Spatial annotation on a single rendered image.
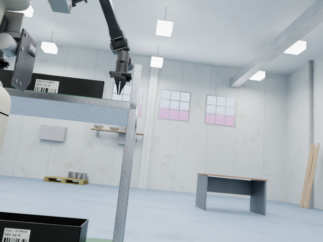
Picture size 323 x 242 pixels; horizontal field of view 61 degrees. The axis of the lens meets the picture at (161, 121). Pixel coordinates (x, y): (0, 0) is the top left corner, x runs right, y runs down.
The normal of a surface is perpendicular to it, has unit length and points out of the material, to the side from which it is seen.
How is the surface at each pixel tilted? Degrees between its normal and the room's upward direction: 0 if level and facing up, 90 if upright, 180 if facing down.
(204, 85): 90
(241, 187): 90
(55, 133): 90
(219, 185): 90
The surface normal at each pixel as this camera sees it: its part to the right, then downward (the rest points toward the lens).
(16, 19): 0.07, -0.18
